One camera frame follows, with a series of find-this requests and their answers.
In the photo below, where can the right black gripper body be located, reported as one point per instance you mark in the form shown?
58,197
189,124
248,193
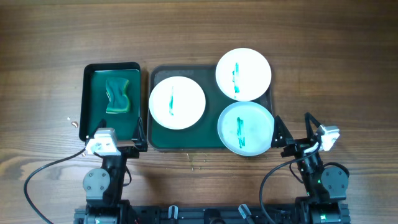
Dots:
297,148

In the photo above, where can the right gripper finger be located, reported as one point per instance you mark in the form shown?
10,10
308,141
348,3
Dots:
281,136
309,120

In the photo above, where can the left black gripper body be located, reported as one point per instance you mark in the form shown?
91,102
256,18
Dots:
130,151

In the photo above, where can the large dark green tray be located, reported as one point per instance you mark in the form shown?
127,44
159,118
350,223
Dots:
203,134

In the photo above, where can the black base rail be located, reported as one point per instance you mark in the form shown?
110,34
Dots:
280,213

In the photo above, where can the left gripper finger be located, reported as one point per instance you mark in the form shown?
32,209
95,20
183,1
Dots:
139,134
101,124

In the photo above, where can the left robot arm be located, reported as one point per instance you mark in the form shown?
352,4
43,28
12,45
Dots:
104,185

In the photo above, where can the small black green tray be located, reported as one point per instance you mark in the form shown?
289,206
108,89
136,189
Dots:
95,100

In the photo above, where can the white plate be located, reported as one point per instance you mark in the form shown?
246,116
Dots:
243,74
177,102

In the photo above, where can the pale blue plate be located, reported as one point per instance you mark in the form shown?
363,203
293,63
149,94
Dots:
246,128

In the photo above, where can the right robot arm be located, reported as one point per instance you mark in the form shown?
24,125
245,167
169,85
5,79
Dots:
325,183

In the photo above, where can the green yellow sponge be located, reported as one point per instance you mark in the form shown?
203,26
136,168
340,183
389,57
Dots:
116,90

